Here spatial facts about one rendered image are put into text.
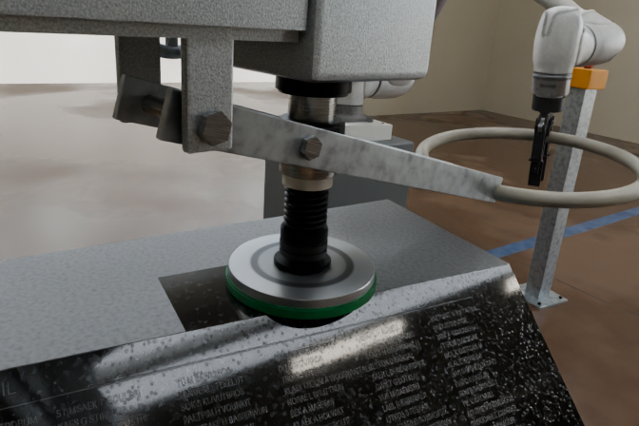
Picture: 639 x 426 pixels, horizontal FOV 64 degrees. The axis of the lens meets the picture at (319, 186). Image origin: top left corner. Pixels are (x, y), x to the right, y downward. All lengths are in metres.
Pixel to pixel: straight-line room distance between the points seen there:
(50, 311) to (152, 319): 0.13
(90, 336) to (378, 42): 0.47
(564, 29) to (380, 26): 0.83
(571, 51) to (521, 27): 7.16
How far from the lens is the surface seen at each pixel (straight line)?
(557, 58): 1.37
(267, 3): 0.50
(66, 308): 0.73
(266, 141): 0.57
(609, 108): 7.78
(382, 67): 0.60
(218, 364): 0.65
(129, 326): 0.67
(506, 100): 8.60
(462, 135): 1.38
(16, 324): 0.71
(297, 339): 0.68
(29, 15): 0.43
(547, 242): 2.58
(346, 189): 1.73
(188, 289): 0.74
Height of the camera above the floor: 1.19
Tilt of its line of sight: 18 degrees down
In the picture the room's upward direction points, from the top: 4 degrees clockwise
